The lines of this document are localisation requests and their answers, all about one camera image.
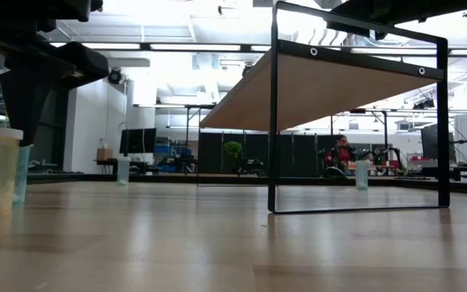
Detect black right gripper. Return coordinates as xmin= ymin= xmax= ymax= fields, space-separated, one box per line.
xmin=326 ymin=0 xmax=384 ymax=41

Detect dark computer monitor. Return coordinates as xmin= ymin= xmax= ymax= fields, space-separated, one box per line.
xmin=422 ymin=123 xmax=456 ymax=164

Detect black room divider panels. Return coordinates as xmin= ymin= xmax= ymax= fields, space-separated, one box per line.
xmin=198 ymin=132 xmax=342 ymax=176

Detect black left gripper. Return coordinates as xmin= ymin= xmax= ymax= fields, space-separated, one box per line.
xmin=0 ymin=15 xmax=109 ymax=146

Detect black metal gantry frame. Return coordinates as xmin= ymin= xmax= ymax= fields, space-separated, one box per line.
xmin=349 ymin=107 xmax=389 ymax=163
xmin=134 ymin=103 xmax=217 ymax=175

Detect green bushy plant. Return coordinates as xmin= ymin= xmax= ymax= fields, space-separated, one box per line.
xmin=224 ymin=140 xmax=245 ymax=161

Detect black computer monitor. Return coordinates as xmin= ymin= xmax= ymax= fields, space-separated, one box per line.
xmin=119 ymin=128 xmax=157 ymax=155

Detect person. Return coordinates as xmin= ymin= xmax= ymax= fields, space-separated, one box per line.
xmin=324 ymin=135 xmax=356 ymax=174

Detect wooden shelf black metal frame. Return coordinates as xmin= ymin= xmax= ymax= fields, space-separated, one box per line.
xmin=198 ymin=0 xmax=450 ymax=215

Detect blue storage bins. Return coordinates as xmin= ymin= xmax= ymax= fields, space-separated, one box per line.
xmin=154 ymin=144 xmax=174 ymax=164

